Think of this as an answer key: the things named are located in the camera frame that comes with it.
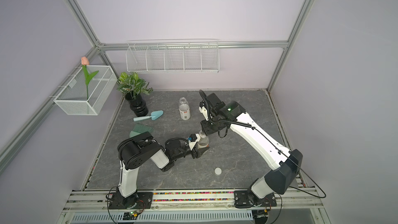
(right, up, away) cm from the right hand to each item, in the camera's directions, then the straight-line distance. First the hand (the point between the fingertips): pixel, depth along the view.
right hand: (207, 127), depth 74 cm
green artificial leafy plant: (-46, +24, +19) cm, 55 cm away
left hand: (0, -11, +12) cm, 16 cm away
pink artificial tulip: (-62, +25, +6) cm, 68 cm away
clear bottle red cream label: (-2, -9, +6) cm, 11 cm away
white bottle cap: (+6, -25, +9) cm, 27 cm away
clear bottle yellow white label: (-15, +8, +27) cm, 31 cm away
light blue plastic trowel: (-36, +3, +32) cm, 48 cm away
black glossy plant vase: (-44, +11, +25) cm, 52 cm away
